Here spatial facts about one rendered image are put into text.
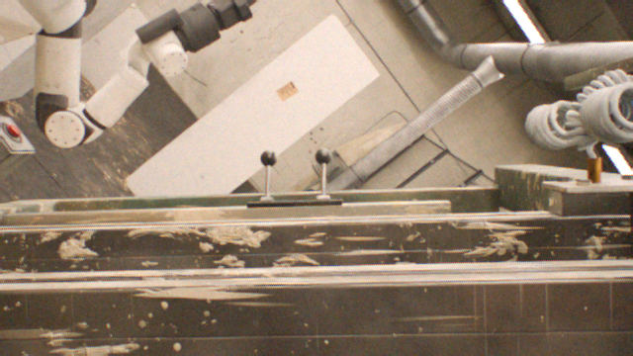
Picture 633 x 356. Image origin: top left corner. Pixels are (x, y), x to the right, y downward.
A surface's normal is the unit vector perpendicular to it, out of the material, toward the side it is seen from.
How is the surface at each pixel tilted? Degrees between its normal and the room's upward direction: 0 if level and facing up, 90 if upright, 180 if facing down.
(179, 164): 90
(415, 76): 90
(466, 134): 90
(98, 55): 90
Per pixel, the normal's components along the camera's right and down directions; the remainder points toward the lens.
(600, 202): -0.07, 0.05
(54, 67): 0.14, 0.32
